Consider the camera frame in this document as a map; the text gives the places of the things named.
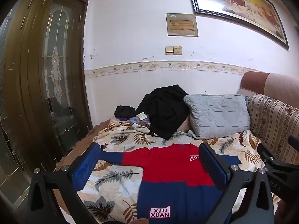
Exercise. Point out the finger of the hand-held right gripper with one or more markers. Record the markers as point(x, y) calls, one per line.
point(268, 157)
point(294, 141)

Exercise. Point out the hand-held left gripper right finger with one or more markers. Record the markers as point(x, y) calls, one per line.
point(210, 165)

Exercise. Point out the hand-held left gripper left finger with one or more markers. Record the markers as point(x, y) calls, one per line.
point(85, 165)

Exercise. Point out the red and blue sweater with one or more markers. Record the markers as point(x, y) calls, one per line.
point(168, 163)

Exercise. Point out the striped floral sofa cushion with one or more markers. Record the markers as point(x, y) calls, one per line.
point(273, 121)

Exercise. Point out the leaf print blanket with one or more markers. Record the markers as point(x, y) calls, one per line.
point(116, 179)

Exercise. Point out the beige cushion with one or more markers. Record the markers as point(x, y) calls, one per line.
point(184, 125)

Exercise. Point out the grey quilted pillow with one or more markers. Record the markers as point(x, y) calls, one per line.
point(217, 114)

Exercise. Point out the pink brown sofa backrest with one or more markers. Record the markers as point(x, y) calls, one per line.
point(268, 84)

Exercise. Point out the small black cloth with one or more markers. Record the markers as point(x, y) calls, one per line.
point(125, 111)

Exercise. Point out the clear plastic bag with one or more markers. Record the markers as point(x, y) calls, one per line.
point(141, 119)

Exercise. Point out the black clothing pile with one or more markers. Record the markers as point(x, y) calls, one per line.
point(161, 109)

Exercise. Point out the brown wooden glass door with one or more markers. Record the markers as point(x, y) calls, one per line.
point(42, 74)

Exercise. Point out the framed horse painting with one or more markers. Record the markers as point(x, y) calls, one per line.
point(238, 2)

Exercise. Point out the gold wall switch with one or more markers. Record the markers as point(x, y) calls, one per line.
point(169, 50)
point(177, 50)

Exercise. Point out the small framed wall plaque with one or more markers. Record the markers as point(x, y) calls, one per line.
point(182, 25)

